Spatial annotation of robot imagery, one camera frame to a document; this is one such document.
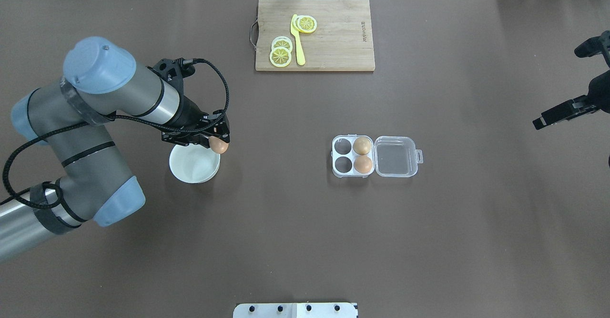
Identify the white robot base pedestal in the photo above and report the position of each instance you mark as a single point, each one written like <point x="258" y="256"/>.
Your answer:
<point x="297" y="310"/>

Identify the pale beige egg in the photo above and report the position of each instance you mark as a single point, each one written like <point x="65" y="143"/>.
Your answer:
<point x="362" y="145"/>

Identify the lemon slice middle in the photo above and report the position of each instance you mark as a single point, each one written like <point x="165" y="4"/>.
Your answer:
<point x="282" y="41"/>

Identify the lemon slice front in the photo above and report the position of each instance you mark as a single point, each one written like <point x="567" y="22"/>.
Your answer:
<point x="280" y="57"/>

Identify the bamboo cutting board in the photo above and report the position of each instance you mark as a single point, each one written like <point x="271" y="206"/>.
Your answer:
<point x="343" y="40"/>

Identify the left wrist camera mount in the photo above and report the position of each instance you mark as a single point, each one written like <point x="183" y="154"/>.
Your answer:
<point x="174" y="71"/>

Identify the yellow plastic knife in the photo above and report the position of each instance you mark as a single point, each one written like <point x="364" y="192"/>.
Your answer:
<point x="300" y="56"/>

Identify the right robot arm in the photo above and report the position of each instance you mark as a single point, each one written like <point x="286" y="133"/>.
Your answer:
<point x="597" y="99"/>

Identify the brown egg from bowl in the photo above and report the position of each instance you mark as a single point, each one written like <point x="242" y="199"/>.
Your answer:
<point x="217" y="145"/>

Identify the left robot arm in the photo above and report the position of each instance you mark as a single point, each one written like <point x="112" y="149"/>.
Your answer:
<point x="101" y="83"/>

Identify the white bowl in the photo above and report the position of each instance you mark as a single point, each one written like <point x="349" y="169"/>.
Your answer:
<point x="193" y="164"/>

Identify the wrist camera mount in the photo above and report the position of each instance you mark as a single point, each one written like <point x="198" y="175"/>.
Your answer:
<point x="595" y="46"/>
<point x="174" y="71"/>

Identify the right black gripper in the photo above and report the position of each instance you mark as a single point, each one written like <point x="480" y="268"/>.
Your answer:
<point x="599" y="90"/>

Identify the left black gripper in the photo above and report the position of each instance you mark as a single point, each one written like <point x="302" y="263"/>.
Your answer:
<point x="186" y="113"/>

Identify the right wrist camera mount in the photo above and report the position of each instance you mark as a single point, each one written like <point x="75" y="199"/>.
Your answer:
<point x="595" y="46"/>

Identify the clear plastic egg box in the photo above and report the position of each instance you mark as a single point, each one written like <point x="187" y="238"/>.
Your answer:
<point x="395" y="157"/>

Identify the brown egg in box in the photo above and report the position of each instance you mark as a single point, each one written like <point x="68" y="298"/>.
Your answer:
<point x="363" y="164"/>

